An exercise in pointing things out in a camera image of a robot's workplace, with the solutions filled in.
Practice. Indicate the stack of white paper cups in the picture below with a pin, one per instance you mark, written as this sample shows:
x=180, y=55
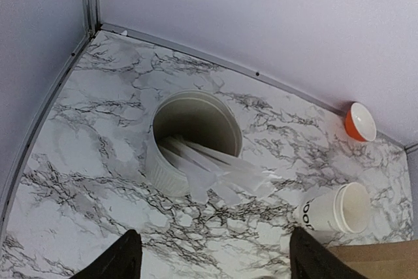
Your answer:
x=346, y=209

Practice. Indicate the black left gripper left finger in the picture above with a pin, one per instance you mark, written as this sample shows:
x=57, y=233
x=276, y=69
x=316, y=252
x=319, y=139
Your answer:
x=123, y=259

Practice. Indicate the orange white ceramic bowl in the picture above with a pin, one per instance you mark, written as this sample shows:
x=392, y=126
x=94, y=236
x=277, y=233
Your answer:
x=359, y=123

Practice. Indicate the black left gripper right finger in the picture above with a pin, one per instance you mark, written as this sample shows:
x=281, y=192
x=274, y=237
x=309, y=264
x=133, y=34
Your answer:
x=310, y=259

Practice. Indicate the white container with sachets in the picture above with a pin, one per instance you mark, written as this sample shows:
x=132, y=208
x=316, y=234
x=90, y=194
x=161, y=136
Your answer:
x=194, y=147

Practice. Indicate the brown paper takeout bag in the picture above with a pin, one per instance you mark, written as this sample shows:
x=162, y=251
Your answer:
x=389, y=260

